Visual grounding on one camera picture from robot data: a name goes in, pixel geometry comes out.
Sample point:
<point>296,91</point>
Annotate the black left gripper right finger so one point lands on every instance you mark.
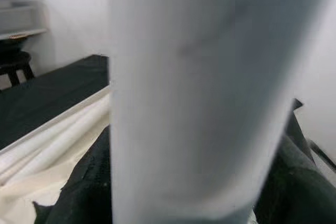
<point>296,190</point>

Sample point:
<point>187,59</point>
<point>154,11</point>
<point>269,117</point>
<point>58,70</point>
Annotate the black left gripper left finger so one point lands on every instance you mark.
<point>86,187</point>

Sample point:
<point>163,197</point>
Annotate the cream plastic children table top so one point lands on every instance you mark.
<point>21,192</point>

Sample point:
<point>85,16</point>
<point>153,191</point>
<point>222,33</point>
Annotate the black table cloth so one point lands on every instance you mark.
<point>39,98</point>

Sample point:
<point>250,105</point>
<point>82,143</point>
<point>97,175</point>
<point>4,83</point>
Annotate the black round stool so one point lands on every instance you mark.
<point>18,62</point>

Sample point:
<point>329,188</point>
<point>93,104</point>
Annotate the clear storage box green lid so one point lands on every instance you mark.
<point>18,14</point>

